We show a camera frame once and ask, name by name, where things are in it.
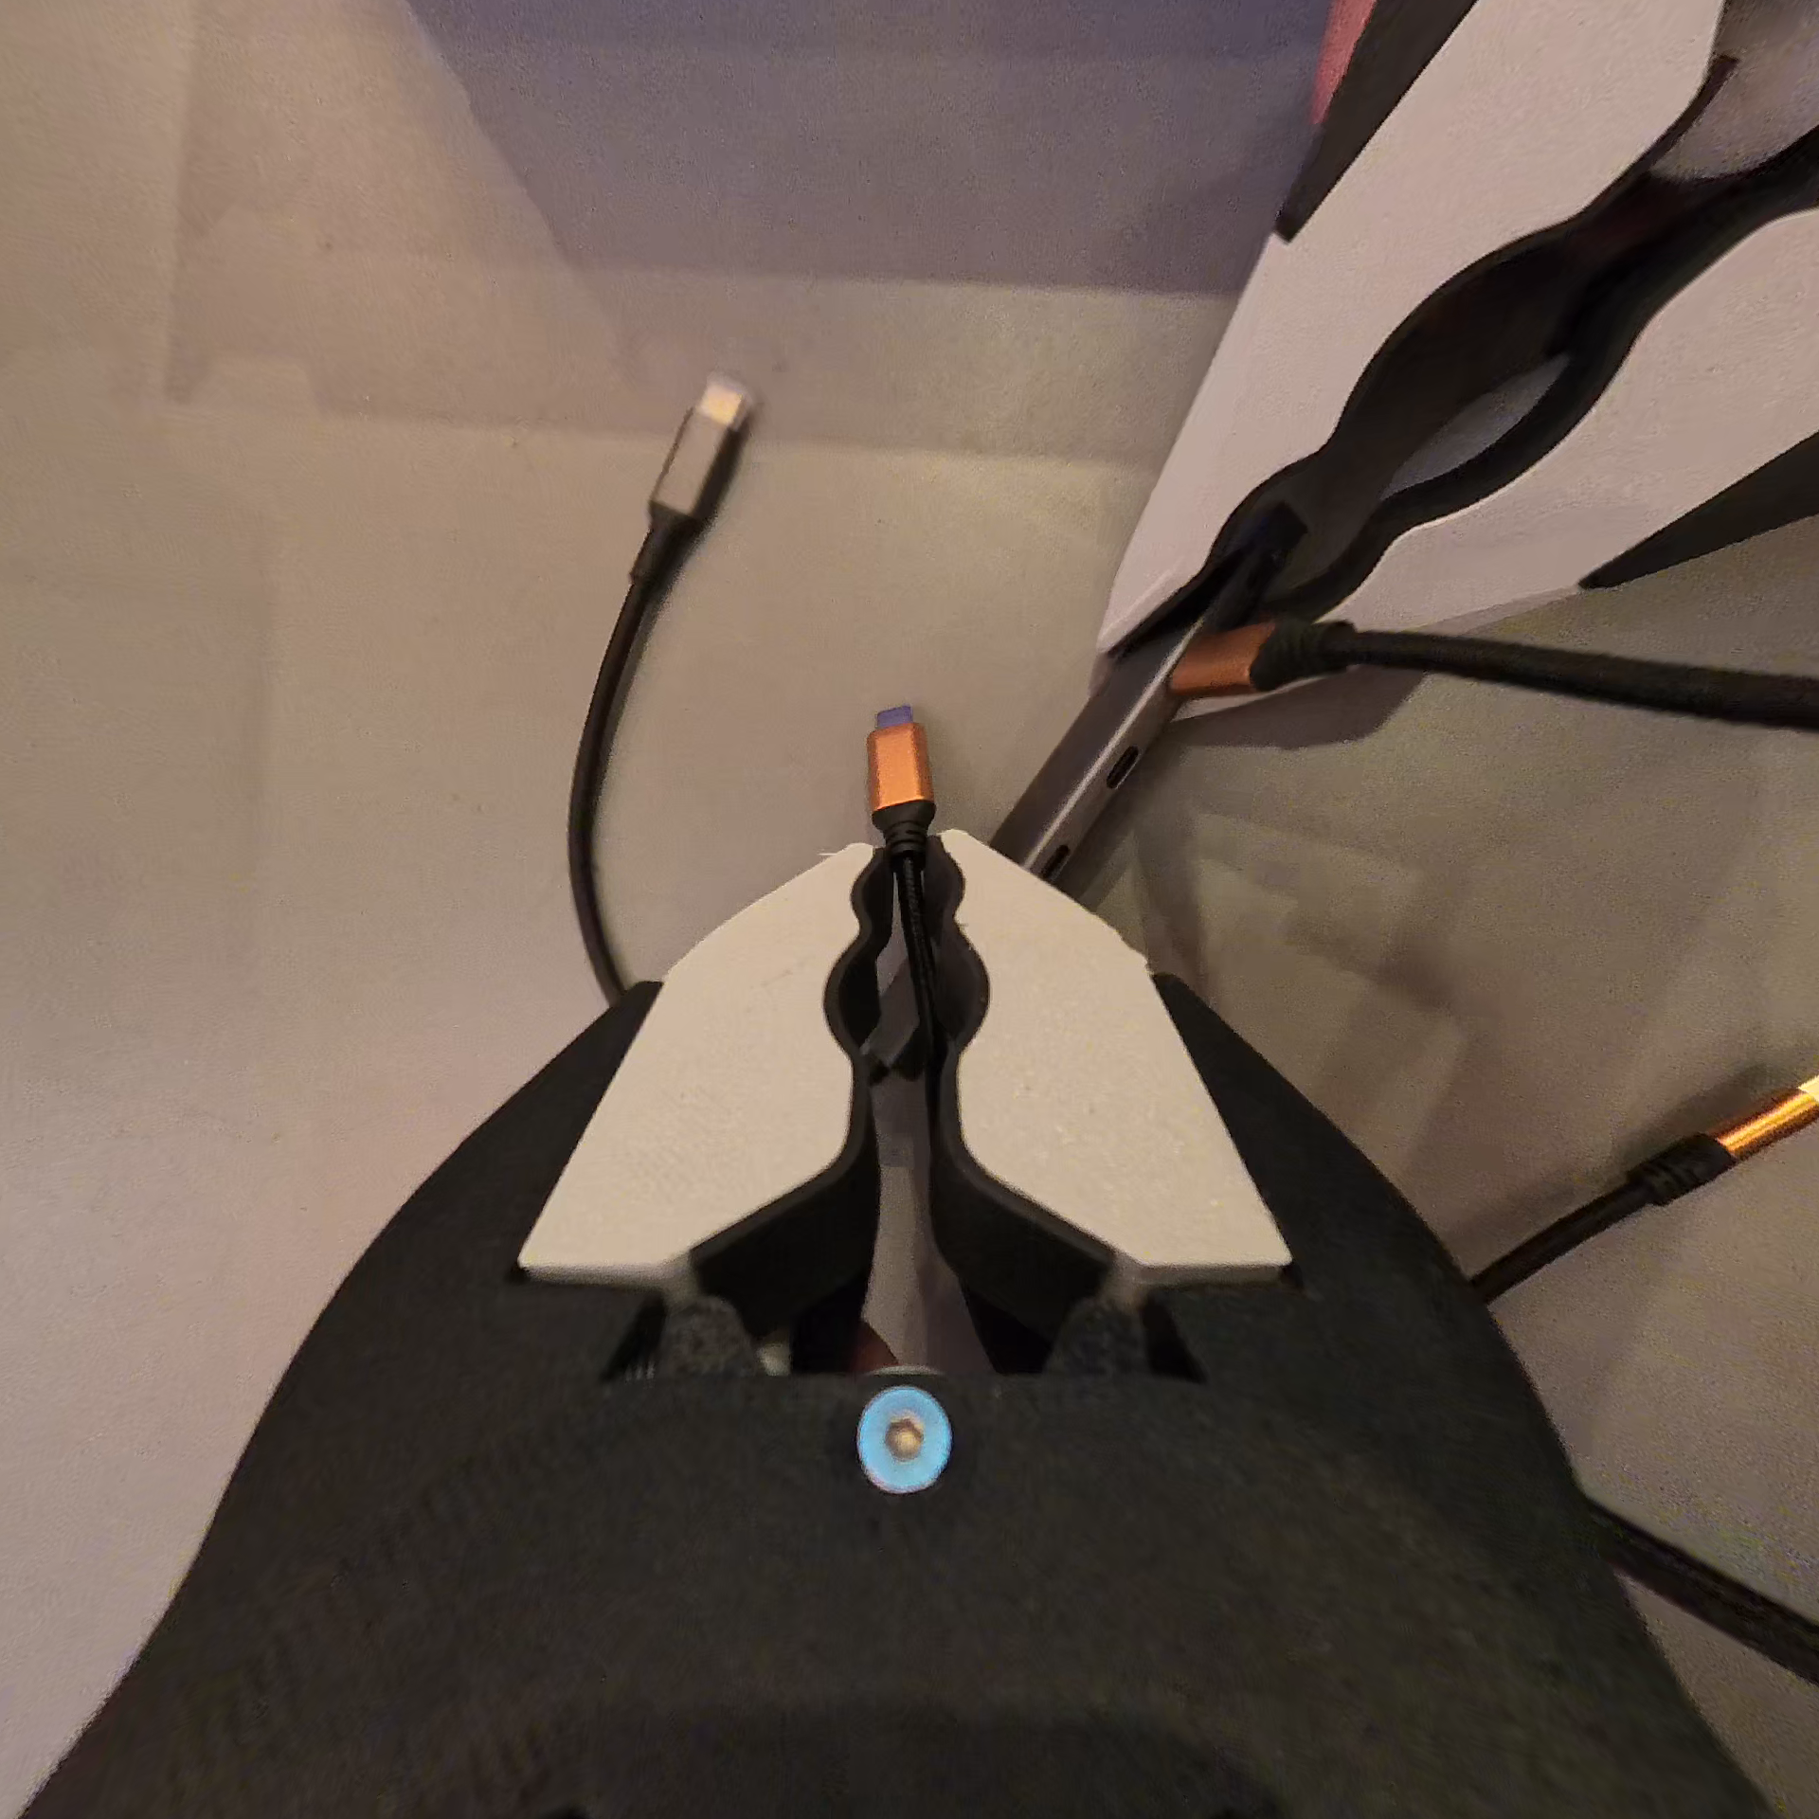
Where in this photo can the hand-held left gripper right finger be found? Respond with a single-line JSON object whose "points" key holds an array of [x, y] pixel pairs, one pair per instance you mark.
{"points": [[1125, 1109]]}

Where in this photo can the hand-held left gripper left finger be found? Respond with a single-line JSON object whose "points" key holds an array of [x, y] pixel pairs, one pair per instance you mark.
{"points": [[697, 1109]]}

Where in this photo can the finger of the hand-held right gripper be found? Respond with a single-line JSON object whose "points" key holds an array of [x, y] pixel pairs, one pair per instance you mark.
{"points": [[1707, 399], [1364, 229]]}

